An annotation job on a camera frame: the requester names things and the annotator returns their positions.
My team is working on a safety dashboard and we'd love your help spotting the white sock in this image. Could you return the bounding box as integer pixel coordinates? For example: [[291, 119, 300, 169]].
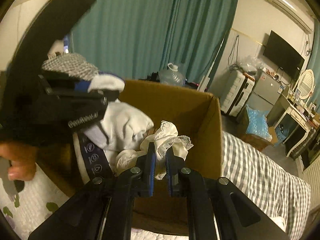
[[83, 73, 155, 153]]

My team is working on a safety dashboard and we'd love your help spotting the white lace cloth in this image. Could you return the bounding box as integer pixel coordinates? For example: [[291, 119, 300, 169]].
[[114, 120, 193, 180]]

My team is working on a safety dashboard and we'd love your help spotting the person's left hand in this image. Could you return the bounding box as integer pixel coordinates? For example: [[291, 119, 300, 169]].
[[1, 141, 39, 181]]

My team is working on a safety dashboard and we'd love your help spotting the grey checked bed sheet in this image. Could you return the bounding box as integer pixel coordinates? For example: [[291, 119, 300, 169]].
[[42, 53, 311, 239]]

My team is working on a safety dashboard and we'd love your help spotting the white floral quilted blanket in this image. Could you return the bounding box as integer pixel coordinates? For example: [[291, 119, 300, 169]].
[[1, 165, 189, 239]]

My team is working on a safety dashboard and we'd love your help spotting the cardboard box with blue wrap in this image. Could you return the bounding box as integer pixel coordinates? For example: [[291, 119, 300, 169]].
[[236, 106, 278, 151]]

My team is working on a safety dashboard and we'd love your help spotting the brown cardboard box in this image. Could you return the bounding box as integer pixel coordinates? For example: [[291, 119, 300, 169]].
[[38, 80, 222, 239]]

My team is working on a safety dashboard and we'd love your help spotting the large teal curtain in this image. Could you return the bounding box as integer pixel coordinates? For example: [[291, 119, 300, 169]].
[[70, 0, 238, 82]]

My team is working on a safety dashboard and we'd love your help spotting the clear water jug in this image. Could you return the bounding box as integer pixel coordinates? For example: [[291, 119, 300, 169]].
[[159, 63, 185, 87]]

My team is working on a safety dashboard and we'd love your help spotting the white stick vacuum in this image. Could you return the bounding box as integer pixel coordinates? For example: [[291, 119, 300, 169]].
[[197, 37, 225, 92]]

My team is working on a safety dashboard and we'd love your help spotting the white hard suitcase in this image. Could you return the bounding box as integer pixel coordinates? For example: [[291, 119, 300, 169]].
[[220, 70, 255, 117]]

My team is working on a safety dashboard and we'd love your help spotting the white dressing table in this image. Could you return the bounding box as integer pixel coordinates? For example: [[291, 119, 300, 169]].
[[267, 95, 319, 160]]

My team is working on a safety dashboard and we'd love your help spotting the silver mini fridge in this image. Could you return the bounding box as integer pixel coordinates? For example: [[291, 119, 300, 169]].
[[246, 71, 283, 112]]

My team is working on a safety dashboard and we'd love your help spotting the clear plastic bag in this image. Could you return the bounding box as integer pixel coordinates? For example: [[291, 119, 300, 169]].
[[240, 56, 264, 72]]

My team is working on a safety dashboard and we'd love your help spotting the white oval vanity mirror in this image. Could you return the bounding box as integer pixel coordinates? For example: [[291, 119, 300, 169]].
[[296, 69, 315, 100]]

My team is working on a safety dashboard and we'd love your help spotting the small teal curtain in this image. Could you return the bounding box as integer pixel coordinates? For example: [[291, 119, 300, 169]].
[[308, 20, 320, 108]]

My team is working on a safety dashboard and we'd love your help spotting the white air conditioner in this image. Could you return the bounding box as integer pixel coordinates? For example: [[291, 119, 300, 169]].
[[267, 0, 314, 34]]

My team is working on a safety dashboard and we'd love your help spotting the black wall television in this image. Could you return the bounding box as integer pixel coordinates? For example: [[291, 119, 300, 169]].
[[263, 31, 305, 81]]

